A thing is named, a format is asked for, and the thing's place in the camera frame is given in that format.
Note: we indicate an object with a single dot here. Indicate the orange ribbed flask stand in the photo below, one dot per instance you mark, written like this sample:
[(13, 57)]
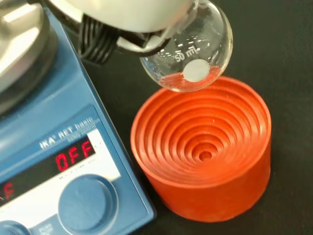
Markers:
[(207, 191)]

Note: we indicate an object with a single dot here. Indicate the blue heater with steel plate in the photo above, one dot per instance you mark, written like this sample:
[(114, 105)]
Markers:
[(73, 102)]

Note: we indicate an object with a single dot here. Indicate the black bench cloth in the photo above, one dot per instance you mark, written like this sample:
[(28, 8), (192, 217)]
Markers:
[(281, 49)]

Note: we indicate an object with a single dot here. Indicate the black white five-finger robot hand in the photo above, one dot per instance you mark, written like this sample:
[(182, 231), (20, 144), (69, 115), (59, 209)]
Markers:
[(127, 14)]

